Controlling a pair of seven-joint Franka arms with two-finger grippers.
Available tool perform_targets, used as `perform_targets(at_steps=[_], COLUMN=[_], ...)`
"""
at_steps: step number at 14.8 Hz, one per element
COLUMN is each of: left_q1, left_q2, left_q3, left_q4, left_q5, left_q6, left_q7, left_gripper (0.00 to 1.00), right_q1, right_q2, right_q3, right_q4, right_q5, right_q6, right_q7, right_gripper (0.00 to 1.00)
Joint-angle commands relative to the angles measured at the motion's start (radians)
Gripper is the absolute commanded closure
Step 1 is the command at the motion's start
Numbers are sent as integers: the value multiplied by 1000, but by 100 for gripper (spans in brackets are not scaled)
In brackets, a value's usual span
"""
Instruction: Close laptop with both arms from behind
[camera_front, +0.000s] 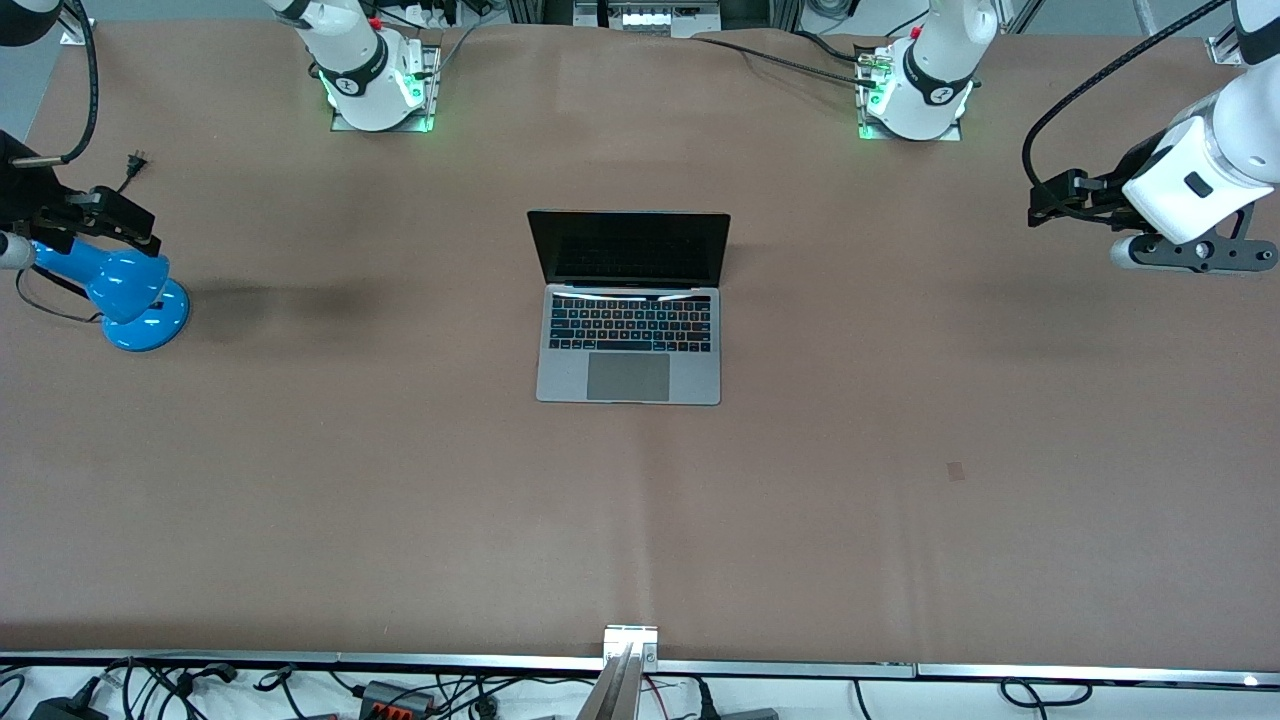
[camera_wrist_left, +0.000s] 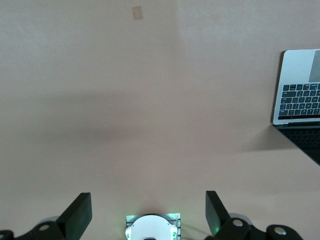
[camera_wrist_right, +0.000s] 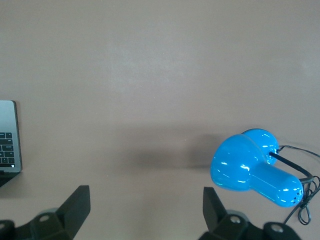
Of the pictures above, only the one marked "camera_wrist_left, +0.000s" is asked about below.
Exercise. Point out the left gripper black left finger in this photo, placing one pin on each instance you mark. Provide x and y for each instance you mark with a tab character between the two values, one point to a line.
75	217

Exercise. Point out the silver grey laptop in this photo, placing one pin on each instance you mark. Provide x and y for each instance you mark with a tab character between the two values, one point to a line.
295	70

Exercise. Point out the brown tape patch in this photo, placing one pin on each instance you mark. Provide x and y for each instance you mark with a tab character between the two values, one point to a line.
137	12

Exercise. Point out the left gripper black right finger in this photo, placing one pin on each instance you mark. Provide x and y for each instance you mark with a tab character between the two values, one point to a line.
215	212

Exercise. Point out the brown table cover mat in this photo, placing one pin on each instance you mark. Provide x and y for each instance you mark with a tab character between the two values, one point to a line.
150	100

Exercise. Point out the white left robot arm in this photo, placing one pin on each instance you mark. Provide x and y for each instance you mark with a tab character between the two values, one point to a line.
150	225

